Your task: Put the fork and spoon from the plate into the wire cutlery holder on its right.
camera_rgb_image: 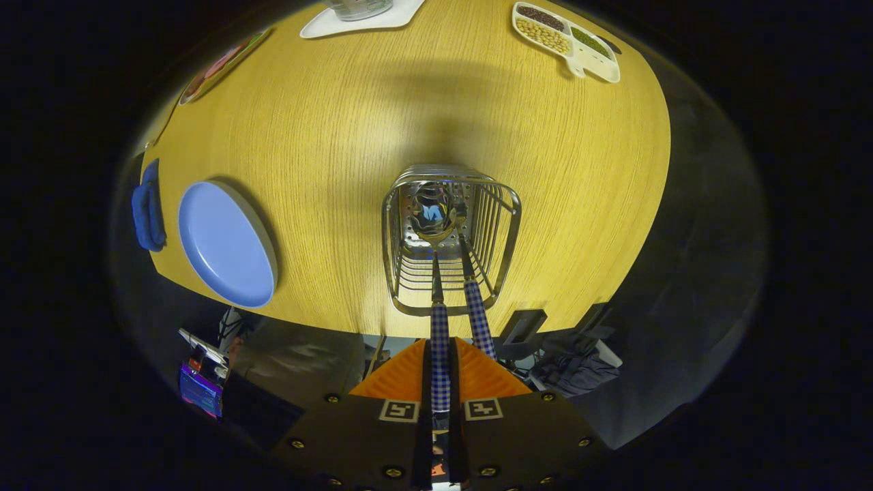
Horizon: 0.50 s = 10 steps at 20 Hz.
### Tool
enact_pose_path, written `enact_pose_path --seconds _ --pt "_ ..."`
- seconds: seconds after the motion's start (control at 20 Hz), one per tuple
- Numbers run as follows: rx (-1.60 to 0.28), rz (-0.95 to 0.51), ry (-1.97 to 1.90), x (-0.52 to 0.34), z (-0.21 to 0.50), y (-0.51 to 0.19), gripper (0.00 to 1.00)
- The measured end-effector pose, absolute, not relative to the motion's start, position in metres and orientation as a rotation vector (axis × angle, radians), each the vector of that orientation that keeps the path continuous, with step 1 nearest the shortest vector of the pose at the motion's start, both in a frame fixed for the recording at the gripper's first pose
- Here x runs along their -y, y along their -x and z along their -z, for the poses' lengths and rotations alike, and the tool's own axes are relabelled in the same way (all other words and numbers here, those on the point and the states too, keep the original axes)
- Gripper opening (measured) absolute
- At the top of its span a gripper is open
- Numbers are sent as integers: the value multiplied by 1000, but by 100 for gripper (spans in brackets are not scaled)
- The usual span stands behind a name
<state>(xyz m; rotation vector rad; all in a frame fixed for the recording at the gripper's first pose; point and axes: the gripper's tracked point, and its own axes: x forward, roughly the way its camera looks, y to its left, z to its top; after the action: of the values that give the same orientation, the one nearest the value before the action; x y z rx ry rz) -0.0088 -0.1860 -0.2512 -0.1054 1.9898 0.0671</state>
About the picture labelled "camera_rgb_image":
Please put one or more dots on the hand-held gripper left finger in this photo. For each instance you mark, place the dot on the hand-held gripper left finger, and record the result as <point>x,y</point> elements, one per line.
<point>354,443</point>

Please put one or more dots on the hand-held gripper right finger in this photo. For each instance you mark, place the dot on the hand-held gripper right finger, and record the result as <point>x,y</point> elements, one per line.
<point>532,443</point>

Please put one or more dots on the dark cloth bundle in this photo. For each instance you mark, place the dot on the dark cloth bundle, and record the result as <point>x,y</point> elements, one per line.
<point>576,365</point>

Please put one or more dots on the person's khaki trousers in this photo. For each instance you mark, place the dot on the person's khaki trousers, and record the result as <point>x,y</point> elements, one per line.
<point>300,358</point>

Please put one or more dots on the purple lit screen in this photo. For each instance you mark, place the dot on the purple lit screen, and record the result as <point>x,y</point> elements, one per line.
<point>201,392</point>

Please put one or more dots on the white device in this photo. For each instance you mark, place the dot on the white device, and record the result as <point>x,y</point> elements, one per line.
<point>204,348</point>

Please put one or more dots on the blue round plate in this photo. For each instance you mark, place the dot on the blue round plate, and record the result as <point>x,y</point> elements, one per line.
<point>225,245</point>

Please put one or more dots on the blue folded cloth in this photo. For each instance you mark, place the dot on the blue folded cloth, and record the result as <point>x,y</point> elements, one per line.
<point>146,211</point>

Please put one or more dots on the white divided dish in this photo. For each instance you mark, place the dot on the white divided dish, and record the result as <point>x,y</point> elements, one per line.
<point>600,68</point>

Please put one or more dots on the oval plate of food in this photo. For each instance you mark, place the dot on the oval plate of food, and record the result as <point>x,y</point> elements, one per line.
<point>222,68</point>

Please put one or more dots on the pile of green beans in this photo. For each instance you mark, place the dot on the pile of green beans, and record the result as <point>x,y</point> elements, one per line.
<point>592,42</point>

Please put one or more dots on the pile of yellow beans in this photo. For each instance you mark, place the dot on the pile of yellow beans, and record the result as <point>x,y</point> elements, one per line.
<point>542,37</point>

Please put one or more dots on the white square coaster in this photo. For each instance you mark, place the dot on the white square coaster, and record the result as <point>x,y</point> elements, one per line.
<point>395,20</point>

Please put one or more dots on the pile of dark brown beans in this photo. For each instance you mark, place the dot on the pile of dark brown beans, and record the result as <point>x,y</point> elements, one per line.
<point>542,17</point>

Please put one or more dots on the white drink bottle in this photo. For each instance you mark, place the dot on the white drink bottle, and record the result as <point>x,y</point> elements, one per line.
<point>358,8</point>

